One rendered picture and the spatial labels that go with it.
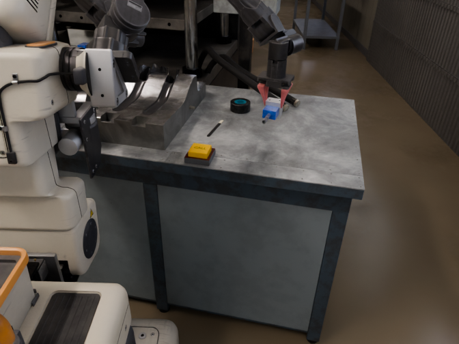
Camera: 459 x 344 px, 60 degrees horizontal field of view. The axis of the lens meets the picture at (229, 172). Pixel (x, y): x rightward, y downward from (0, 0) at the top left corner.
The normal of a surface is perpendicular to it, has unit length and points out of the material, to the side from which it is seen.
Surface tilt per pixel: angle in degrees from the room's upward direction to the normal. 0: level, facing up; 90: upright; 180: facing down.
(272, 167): 0
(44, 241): 82
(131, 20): 50
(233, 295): 90
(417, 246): 0
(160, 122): 0
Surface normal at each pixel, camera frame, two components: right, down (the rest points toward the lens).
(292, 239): -0.22, 0.51
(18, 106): -0.01, 0.41
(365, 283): 0.02, -0.85
